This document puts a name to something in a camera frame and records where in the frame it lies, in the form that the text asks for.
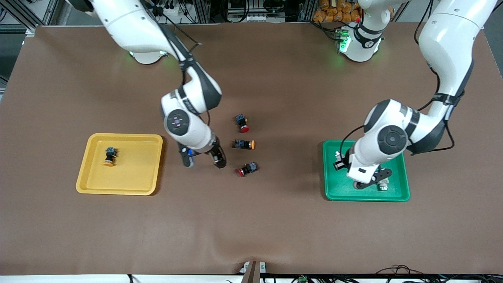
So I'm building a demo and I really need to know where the green plastic tray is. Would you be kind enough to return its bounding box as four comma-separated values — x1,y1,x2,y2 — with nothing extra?
322,140,411,202

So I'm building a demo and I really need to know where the brown table mat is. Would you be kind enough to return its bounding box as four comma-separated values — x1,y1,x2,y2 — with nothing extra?
0,22,503,276

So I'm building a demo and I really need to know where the yellow plastic tray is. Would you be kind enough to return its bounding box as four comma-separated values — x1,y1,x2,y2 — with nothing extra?
75,133,163,196

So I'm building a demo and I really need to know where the white power strip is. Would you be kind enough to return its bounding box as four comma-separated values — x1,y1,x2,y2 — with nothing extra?
226,13,276,23

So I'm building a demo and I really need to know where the orange packets pile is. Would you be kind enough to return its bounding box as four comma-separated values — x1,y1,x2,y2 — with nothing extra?
313,0,360,23

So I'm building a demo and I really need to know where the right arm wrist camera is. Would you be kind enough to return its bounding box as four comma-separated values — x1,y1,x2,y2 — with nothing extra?
178,142,196,169

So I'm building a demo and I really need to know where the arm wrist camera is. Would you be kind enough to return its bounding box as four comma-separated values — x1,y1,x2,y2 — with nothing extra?
178,142,196,169
352,167,393,191

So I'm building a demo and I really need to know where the red push button switch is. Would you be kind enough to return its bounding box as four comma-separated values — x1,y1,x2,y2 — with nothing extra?
235,114,251,134
237,161,259,177

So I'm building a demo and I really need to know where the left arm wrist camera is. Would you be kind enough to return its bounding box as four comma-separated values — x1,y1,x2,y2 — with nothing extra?
352,167,393,191

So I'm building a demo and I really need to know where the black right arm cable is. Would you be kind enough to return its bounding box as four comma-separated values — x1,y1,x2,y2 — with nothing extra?
145,0,213,126

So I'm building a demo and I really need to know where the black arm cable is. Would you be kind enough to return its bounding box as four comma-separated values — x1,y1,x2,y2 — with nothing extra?
145,0,213,126
339,0,456,158

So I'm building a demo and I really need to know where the metal table edge bracket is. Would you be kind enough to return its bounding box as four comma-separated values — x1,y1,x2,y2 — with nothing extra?
240,261,267,283

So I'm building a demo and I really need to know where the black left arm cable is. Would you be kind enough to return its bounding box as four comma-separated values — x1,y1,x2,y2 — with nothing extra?
339,0,456,158

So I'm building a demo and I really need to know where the black cable bundle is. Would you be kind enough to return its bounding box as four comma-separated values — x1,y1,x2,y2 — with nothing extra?
373,265,503,283

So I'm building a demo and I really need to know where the aluminium frame profile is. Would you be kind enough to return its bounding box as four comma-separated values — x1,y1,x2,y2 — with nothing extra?
0,0,59,34

